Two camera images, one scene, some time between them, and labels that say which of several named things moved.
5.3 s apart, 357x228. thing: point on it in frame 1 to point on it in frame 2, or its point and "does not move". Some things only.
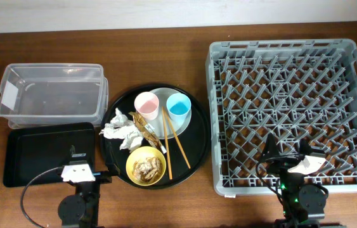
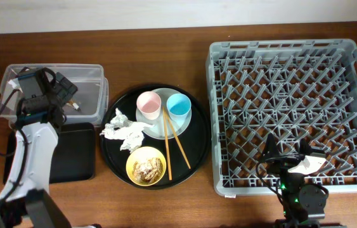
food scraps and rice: [148, 171] does not move
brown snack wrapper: [148, 131] to [73, 104]
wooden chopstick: [167, 145] does not move
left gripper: [111, 164] to [66, 94]
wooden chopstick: [177, 137] does not move
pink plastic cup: [146, 104] does not move
